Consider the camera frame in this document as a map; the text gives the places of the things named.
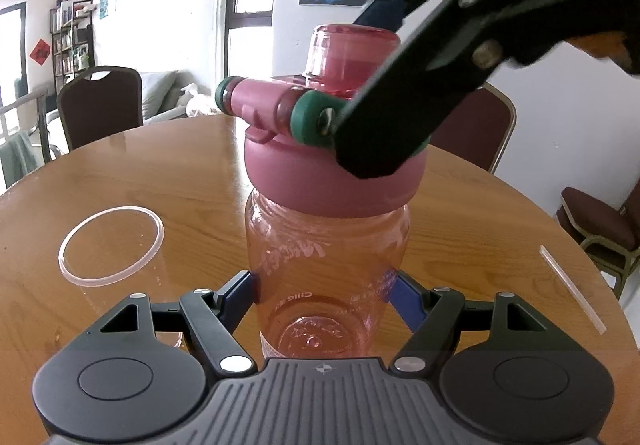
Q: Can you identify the pink green bottle cap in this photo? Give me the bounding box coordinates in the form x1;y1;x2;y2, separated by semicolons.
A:
215;24;426;218

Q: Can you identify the pink transparent water bottle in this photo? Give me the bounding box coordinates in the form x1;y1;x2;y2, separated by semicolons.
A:
245;191;410;358

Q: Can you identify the clear plastic straw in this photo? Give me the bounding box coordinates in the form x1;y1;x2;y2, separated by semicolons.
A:
539;246;608;335

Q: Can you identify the plastic bag on side table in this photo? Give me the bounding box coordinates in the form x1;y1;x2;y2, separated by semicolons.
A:
179;83;222;118

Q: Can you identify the maroon chair lower right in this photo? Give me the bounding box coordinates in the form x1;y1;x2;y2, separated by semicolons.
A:
555;184;640;299

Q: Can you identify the grey sofa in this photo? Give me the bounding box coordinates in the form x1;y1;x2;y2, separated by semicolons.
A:
140;70;212;124

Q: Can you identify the dark chair far side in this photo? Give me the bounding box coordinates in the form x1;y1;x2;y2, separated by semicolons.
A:
56;66;143;150

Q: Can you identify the wooden armchair with green cloth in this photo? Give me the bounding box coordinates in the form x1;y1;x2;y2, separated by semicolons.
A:
1;84;62;189

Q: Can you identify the dark bookshelf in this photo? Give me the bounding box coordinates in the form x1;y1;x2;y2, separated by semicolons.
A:
49;0;96;95

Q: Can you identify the maroon chair gold frame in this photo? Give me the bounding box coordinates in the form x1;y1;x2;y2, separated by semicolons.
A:
430;82;516;174

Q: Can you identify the red diamond wall decoration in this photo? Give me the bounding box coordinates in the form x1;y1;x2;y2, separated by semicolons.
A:
29;38;51;66

